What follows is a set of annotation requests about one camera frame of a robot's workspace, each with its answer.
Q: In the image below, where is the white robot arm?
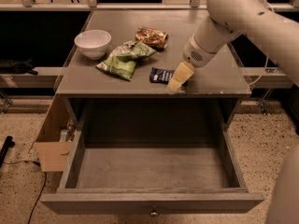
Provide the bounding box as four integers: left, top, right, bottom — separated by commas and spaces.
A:
183, 0, 299, 224

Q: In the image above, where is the open grey top drawer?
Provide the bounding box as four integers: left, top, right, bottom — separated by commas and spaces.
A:
39, 97, 265, 217

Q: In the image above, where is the white cable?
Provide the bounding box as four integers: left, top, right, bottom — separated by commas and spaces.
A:
248, 56, 270, 87

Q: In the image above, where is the black floor cable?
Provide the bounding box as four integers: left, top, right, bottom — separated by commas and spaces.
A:
3, 160, 48, 224

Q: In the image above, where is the grey wooden cabinet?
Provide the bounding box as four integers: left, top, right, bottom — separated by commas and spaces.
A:
53, 8, 254, 133

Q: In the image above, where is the blue rxbar blueberry wrapper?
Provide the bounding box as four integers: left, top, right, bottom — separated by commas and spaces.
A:
149, 67, 175, 84

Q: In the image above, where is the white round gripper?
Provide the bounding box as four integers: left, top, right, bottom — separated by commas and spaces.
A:
166, 36, 215, 94

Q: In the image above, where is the green chip bag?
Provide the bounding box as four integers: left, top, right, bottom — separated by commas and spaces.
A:
96, 41, 156, 81

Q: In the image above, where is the white ceramic bowl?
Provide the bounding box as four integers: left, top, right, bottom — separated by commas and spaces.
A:
75, 30, 111, 60

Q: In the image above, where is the black object on shelf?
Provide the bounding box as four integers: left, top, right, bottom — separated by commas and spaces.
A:
0, 59, 38, 76

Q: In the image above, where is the black object on floor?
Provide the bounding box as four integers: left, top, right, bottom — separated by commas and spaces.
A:
0, 136, 15, 167

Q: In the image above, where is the cardboard box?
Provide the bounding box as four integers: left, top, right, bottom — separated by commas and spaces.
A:
35, 96, 75, 172

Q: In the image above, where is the metal drawer knob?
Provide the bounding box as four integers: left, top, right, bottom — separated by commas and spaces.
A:
149, 209, 159, 217

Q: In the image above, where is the crushed gold snack can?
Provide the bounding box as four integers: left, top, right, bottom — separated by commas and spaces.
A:
135, 26, 168, 49

